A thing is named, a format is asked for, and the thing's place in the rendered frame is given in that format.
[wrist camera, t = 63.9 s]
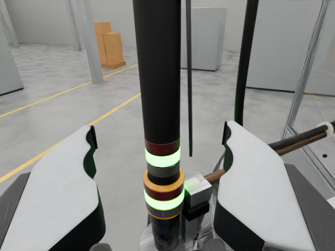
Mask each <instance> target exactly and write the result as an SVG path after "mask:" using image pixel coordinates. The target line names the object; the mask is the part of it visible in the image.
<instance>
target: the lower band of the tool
mask: <svg viewBox="0 0 335 251"><path fill-rule="evenodd" d="M179 170H180V177H179V179H178V181H176V182H175V183H173V184H171V185H166V186H160V185H156V184H154V183H152V182H151V181H150V180H149V179H148V177H147V172H148V170H146V171H145V173H144V176H143V178H144V183H145V185H146V186H147V187H148V188H150V189H152V190H154V191H157V192H169V191H172V190H175V189H177V188H178V187H179V186H180V185H181V184H182V183H183V181H184V172H183V171H182V169H181V168H179ZM179 196H180V195H179ZM179 196H178V197H179ZM149 197H150V196H149ZM150 198H151V197H150ZM152 199H153V198H152ZM174 199H176V198H174ZM174 199H171V200H174ZM154 200H156V199H154ZM171 200H167V201H171ZM156 201H160V200H156ZM161 202H166V201H161ZM150 206H151V205H150ZM177 206H178V205H177ZM177 206H176V207H177ZM151 207H152V206H151ZM176 207H174V208H176ZM153 208H154V207H153ZM174 208H172V209H174ZM154 209H156V208H154ZM157 210H160V209H157ZM167 210H169V209H167ZM170 210H171V209H170ZM162 211H166V210H162ZM149 213H150V212H149ZM179 213H180V212H179ZM179 213H178V214H179ZM150 214H151V213H150ZM178 214H177V215H178ZM151 215H152V214H151ZM177 215H175V216H177ZM152 216H153V217H155V218H158V219H171V218H173V217H175V216H173V217H170V218H159V217H156V216H154V215H152Z"/></svg>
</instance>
